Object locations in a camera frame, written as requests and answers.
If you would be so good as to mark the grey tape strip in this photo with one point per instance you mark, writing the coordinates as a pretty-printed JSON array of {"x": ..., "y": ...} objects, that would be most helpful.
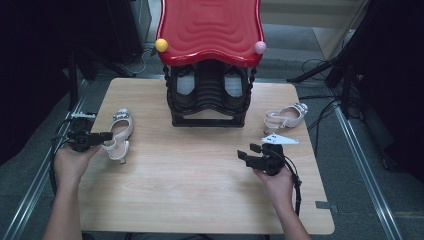
[{"x": 326, "y": 206}]

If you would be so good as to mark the red and black shoe rack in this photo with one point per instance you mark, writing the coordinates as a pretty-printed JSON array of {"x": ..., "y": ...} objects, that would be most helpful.
[{"x": 210, "y": 30}]

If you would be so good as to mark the black tripod stand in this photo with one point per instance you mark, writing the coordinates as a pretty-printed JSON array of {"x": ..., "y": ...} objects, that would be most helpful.
[{"x": 333, "y": 66}]

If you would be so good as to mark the pink ball knob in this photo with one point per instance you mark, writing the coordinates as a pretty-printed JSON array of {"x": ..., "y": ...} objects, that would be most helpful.
[{"x": 260, "y": 47}]

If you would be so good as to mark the black metal stand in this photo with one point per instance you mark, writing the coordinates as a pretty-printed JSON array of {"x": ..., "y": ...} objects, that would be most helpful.
[{"x": 72, "y": 83}]

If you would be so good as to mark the yellow ball knob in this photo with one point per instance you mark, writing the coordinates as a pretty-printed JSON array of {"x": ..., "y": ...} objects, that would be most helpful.
[{"x": 161, "y": 45}]

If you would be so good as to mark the white slingback heel shoe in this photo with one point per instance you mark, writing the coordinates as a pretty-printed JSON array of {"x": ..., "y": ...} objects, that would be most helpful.
[
  {"x": 293, "y": 121},
  {"x": 117, "y": 150}
]

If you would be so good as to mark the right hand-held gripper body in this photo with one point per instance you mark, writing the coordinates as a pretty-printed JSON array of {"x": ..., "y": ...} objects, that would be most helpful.
[{"x": 270, "y": 161}]

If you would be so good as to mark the black leather shoe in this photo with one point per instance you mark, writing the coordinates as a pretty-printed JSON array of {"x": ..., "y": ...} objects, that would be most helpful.
[
  {"x": 185, "y": 85},
  {"x": 233, "y": 86}
]

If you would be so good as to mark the person's left hand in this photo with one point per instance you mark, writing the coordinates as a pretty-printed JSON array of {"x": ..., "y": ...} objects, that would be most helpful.
[{"x": 68, "y": 165}]

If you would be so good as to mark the dark curtain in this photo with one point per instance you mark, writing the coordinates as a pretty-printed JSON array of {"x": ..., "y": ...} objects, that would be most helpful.
[
  {"x": 33, "y": 66},
  {"x": 396, "y": 83}
]

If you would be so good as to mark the person's right hand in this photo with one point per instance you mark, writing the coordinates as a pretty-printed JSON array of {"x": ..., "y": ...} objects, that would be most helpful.
[{"x": 281, "y": 186}]

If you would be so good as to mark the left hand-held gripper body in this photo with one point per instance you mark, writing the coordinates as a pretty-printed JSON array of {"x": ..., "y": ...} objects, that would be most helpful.
[{"x": 81, "y": 140}]

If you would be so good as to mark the metal floor rail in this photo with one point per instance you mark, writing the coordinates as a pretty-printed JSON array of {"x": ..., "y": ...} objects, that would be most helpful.
[
  {"x": 366, "y": 173},
  {"x": 36, "y": 186}
]

